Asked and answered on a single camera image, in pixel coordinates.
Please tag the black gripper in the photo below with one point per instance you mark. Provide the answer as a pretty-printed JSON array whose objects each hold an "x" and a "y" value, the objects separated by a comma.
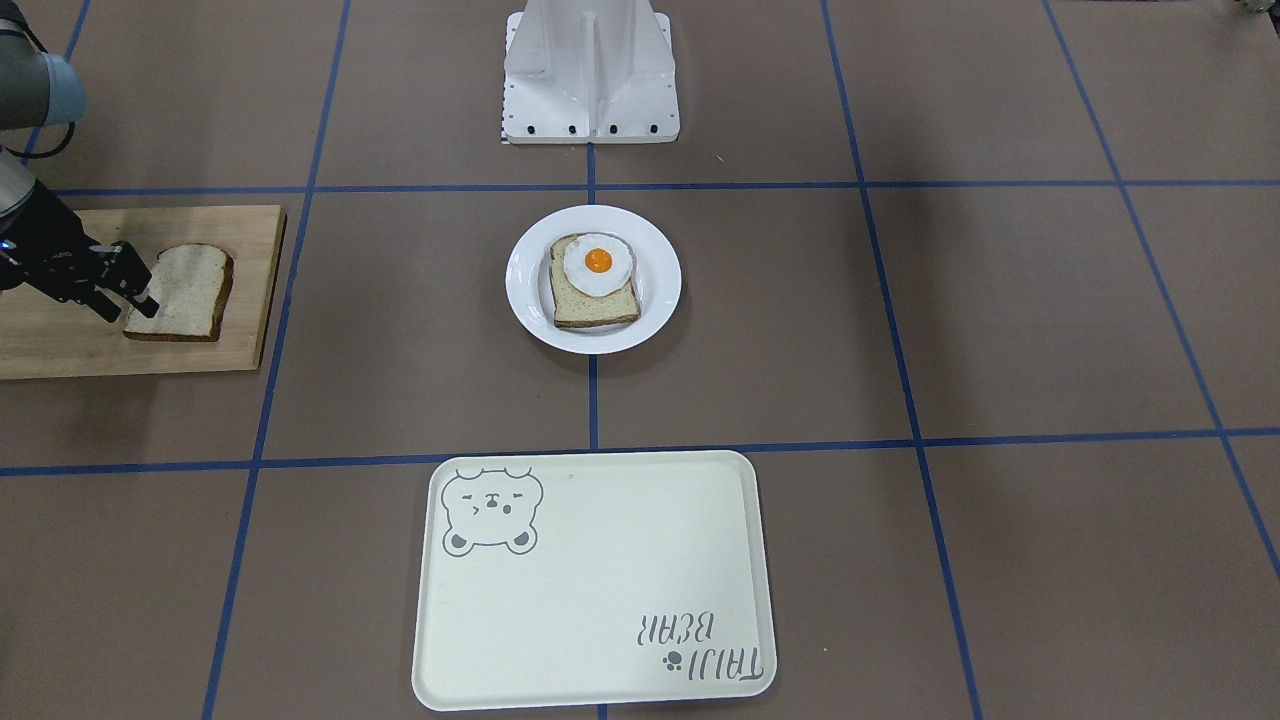
[{"x": 52, "y": 238}]

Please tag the bread slice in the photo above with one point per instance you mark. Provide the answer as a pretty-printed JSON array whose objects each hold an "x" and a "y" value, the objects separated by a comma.
[
  {"x": 191, "y": 284},
  {"x": 575, "y": 310}
]

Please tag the white round plate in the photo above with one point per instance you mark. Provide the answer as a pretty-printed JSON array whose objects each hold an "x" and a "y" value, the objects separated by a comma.
[{"x": 658, "y": 278}]

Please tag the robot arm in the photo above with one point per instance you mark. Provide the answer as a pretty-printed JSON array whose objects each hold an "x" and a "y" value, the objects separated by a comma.
[{"x": 38, "y": 89}]

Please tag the wooden cutting board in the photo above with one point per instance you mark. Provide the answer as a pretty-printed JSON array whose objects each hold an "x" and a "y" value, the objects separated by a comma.
[{"x": 43, "y": 339}]

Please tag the fried egg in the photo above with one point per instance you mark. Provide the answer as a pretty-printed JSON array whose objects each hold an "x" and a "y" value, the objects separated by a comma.
[{"x": 597, "y": 264}]

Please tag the cream bear serving tray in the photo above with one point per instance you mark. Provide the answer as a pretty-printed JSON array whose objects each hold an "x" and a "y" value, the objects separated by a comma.
[{"x": 593, "y": 579}]

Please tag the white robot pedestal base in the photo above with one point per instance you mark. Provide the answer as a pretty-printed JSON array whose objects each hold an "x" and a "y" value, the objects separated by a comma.
[{"x": 589, "y": 72}]

